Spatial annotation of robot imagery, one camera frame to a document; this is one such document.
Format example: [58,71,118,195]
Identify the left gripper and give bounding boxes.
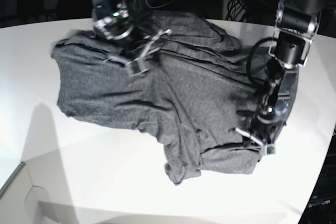
[235,111,286,146]

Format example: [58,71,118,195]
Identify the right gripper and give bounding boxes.
[104,25,172,63]

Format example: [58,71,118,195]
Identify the dark grey t-shirt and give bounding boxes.
[51,11,261,185]

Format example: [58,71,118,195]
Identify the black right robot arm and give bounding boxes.
[91,0,172,64]

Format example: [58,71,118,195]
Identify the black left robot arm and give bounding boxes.
[235,0,328,148]

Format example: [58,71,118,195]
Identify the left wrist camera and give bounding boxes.
[263,144,276,156]

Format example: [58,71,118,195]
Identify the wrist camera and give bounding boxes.
[263,144,276,156]
[125,58,148,77]

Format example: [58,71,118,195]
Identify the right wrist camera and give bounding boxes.
[125,58,148,77]

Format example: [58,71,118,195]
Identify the black cable bundle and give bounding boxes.
[226,0,247,22]

